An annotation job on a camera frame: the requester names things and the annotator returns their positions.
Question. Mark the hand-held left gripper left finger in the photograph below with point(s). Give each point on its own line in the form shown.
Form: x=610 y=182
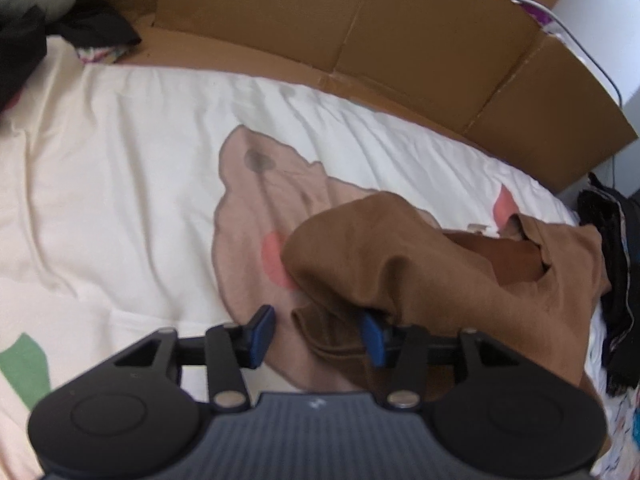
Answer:
x=262 y=335

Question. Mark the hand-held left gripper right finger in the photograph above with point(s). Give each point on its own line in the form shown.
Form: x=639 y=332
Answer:
x=372 y=340

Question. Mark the brown printed t-shirt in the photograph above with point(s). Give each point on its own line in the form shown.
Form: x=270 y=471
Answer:
x=415 y=260

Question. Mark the cream bear print blanket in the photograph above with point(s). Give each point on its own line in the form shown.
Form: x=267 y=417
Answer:
x=125 y=170

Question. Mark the folded black garment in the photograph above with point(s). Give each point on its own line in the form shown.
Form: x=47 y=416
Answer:
x=615 y=260

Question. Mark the flat cardboard sheet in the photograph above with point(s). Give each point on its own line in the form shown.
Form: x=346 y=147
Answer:
x=400 y=35

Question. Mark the crumpled black cloth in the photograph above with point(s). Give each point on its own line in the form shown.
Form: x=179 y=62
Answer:
x=100 y=30

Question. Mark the purple and white packet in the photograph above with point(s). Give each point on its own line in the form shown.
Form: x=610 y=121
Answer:
x=532 y=10

